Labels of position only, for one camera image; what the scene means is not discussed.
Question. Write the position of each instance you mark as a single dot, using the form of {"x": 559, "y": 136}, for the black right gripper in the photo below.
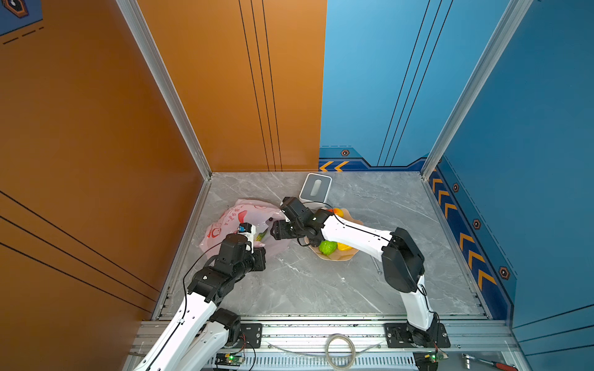
{"x": 279, "y": 230}

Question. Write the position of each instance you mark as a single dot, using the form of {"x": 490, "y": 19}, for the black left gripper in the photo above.
{"x": 259, "y": 253}

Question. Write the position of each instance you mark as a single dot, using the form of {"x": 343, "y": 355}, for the pink plastic bag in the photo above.
{"x": 259, "y": 214}

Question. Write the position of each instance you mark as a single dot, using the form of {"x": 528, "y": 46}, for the green lime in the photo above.
{"x": 327, "y": 248}

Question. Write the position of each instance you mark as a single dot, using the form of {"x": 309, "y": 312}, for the orange green papaya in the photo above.
{"x": 261, "y": 236}

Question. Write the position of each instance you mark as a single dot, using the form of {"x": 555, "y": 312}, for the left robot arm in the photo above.
{"x": 200, "y": 327}

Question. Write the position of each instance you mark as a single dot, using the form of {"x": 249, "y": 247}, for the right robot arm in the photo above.
{"x": 402, "y": 262}

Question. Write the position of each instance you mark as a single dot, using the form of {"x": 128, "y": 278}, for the white grey tissue box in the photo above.
{"x": 316, "y": 188}

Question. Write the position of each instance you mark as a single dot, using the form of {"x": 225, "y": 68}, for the beige fruit plate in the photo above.
{"x": 339, "y": 255}

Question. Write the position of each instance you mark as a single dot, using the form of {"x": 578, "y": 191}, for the green circuit board left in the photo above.
{"x": 228, "y": 360}

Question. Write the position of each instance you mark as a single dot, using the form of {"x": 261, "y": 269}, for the green circuit board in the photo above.
{"x": 228, "y": 360}
{"x": 429, "y": 361}

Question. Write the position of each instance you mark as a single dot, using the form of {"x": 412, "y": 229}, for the green circuit board right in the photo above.
{"x": 429, "y": 361}

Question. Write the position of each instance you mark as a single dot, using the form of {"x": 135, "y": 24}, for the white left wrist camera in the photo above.
{"x": 249, "y": 231}

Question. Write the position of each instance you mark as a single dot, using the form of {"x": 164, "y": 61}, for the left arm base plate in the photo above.
{"x": 246, "y": 332}

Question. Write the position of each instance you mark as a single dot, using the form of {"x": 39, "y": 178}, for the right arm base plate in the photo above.
{"x": 402, "y": 335}

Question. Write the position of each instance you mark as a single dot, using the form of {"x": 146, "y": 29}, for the left aluminium corner post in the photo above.
{"x": 139, "y": 28}

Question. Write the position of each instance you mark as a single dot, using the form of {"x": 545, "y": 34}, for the aluminium corner post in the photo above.
{"x": 139, "y": 28}
{"x": 498, "y": 42}

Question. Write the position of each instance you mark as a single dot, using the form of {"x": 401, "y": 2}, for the red handled screwdriver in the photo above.
{"x": 468, "y": 359}

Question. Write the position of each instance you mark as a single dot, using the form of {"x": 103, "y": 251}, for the aluminium front rail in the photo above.
{"x": 349, "y": 343}

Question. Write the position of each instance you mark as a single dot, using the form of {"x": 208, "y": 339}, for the right aluminium corner post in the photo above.
{"x": 498, "y": 42}

